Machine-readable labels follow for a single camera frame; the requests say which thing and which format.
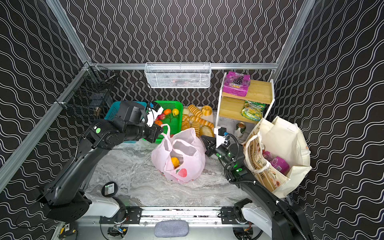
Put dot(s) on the braided golden bread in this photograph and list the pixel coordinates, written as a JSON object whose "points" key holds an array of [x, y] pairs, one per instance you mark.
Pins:
{"points": [[186, 125]]}

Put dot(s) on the green plastic basket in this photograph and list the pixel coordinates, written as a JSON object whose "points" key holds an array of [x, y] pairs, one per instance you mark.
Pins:
{"points": [[174, 122]]}

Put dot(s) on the striped long bread front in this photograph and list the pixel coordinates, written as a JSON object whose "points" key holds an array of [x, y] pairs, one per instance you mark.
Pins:
{"points": [[196, 126]]}

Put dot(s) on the white wire wall basket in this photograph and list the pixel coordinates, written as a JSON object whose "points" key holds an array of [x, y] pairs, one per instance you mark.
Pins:
{"points": [[178, 75]]}

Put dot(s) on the large round crusty bread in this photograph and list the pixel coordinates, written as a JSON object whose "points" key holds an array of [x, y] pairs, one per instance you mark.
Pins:
{"points": [[206, 131]]}

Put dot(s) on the green tea can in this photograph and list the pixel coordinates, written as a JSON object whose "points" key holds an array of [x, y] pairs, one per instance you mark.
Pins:
{"points": [[240, 130]]}

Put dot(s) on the grey padded cushion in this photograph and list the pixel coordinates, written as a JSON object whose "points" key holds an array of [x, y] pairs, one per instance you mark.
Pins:
{"points": [[171, 229]]}

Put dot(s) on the striped long bread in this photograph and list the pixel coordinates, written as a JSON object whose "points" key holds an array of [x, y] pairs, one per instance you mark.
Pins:
{"points": [[196, 126], [195, 111], [202, 121]]}

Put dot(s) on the teal plastic basket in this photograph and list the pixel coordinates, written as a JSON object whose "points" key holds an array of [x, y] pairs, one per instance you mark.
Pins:
{"points": [[113, 111]]}

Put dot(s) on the purple snack bag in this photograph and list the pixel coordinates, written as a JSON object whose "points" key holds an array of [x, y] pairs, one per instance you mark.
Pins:
{"points": [[236, 84], [277, 162]]}

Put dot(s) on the white bread tray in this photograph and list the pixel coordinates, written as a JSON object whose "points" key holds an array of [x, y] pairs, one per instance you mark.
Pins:
{"points": [[208, 118]]}

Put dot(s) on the yellow lemon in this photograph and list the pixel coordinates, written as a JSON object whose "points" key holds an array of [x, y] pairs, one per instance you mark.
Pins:
{"points": [[175, 112]]}

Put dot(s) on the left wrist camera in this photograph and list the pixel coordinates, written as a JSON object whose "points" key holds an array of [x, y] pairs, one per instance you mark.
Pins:
{"points": [[154, 110]]}

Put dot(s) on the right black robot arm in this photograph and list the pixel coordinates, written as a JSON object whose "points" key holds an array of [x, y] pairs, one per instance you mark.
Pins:
{"points": [[274, 217]]}

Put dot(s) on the round black barcode disc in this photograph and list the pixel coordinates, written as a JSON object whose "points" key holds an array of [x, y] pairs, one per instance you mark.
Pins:
{"points": [[110, 189]]}

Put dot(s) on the floral canvas tote bag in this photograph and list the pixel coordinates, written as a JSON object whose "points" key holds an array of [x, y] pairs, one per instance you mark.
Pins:
{"points": [[285, 140]]}

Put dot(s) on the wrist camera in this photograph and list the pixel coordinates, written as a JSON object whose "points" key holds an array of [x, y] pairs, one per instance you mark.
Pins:
{"points": [[154, 110], [221, 137]]}

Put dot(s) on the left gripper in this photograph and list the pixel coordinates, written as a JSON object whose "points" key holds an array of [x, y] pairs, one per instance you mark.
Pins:
{"points": [[154, 133]]}

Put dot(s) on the striped long bread back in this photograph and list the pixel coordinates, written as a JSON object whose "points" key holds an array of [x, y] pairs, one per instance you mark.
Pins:
{"points": [[195, 111]]}

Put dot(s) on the small orange tangerine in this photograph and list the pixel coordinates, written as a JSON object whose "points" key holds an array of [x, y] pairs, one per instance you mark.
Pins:
{"points": [[167, 111]]}

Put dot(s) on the white wooden shelf rack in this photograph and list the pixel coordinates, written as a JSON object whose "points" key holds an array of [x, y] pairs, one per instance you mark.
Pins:
{"points": [[230, 106]]}

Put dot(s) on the braided pale bread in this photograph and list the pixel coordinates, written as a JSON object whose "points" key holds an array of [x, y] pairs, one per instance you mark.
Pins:
{"points": [[186, 118]]}

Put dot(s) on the green apple tea snack bag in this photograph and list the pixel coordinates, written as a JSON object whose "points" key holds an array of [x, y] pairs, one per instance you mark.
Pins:
{"points": [[253, 111]]}

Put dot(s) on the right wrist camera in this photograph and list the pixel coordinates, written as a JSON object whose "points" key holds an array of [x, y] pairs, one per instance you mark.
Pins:
{"points": [[221, 137]]}

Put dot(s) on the pink peach plastic bag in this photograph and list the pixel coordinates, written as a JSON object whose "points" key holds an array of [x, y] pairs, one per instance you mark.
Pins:
{"points": [[187, 148]]}

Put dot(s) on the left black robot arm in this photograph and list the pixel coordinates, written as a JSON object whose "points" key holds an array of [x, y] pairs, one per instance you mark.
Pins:
{"points": [[62, 199]]}

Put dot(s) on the orange fruit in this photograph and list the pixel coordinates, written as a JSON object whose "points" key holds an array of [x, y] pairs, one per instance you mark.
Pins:
{"points": [[158, 122]]}

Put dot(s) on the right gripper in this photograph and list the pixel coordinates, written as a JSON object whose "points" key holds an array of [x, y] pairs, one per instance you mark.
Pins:
{"points": [[213, 147]]}

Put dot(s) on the white steamed bun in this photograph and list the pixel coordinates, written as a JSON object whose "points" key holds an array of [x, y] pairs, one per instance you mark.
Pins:
{"points": [[186, 111]]}

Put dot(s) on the striped long bread middle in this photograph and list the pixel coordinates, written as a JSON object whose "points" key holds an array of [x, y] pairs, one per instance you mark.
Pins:
{"points": [[202, 121]]}

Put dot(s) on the yellow pumpkin shaped bread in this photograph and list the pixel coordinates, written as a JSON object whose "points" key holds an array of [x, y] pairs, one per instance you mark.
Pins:
{"points": [[207, 110]]}

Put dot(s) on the metal base rail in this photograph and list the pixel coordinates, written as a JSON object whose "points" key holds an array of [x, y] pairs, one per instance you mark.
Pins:
{"points": [[194, 216]]}

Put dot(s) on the yellow pear fruit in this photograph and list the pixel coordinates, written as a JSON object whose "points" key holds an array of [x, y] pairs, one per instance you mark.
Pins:
{"points": [[175, 162]]}

